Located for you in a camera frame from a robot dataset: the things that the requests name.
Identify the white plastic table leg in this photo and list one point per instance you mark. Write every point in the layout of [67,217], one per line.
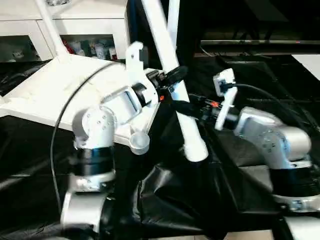
[192,140]
[51,32]
[173,25]

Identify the white plastic table top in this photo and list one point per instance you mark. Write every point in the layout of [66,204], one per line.
[62,87]

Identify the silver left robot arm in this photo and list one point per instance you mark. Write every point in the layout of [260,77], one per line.
[100,125]

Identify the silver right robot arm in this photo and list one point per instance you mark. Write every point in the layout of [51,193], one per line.
[275,137]

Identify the black table mat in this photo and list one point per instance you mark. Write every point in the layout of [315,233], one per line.
[187,187]

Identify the white glass-door cabinet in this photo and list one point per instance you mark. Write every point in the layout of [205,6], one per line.
[87,27]

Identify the red bottle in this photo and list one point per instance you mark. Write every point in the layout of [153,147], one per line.
[65,46]

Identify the white flat board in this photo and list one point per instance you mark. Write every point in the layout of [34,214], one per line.
[308,65]

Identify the clear glass ornament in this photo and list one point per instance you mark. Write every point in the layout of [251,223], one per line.
[58,2]

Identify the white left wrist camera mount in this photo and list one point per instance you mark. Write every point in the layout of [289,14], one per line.
[136,67]

